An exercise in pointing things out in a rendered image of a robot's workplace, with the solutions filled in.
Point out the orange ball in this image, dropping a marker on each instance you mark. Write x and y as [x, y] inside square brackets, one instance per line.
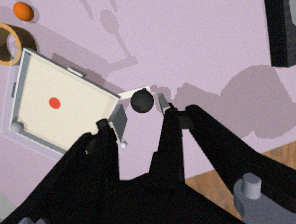
[23, 11]

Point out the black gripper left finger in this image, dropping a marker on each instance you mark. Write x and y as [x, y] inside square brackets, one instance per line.
[52, 197]

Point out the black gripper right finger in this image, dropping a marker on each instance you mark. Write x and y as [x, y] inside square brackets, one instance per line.
[264, 189]

